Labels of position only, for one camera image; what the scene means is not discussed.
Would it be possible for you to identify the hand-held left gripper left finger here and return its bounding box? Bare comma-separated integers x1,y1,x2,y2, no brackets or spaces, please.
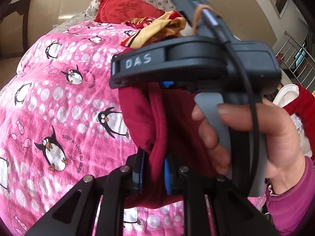
25,147,146,236

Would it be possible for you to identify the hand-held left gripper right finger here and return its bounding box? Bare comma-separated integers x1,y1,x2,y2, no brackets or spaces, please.
164,157,281,236

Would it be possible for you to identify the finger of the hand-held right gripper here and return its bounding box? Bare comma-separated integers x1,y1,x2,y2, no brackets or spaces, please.
109,45,176,89

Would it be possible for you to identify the dark red fleece garment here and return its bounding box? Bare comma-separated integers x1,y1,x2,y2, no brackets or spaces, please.
118,81,232,210

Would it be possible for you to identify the person's right forearm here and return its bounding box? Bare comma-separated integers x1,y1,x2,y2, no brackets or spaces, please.
264,156,315,236

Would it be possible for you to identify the person's right hand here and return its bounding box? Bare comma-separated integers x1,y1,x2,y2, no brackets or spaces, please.
192,98,307,195

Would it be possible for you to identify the red and yellow striped cloth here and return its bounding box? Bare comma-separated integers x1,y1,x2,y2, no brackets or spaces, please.
118,10,197,48

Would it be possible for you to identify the metal stair railing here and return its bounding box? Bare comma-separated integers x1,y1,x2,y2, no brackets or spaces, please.
276,31,315,89

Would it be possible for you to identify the white chair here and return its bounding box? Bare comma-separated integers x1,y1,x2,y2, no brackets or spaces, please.
272,84,313,158

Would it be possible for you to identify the red heart-shaped frilled cushion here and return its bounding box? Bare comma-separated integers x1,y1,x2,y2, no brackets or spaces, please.
94,0,165,25

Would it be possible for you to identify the red cloth on chair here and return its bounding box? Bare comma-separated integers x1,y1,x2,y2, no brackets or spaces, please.
287,84,315,142

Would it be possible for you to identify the pink penguin print blanket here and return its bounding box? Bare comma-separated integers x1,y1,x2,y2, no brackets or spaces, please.
0,21,269,236

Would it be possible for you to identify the dark wooden side table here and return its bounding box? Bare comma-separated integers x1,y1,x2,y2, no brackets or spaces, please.
0,0,32,59

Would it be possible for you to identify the black cable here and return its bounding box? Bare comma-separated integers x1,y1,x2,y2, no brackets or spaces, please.
203,7,260,142

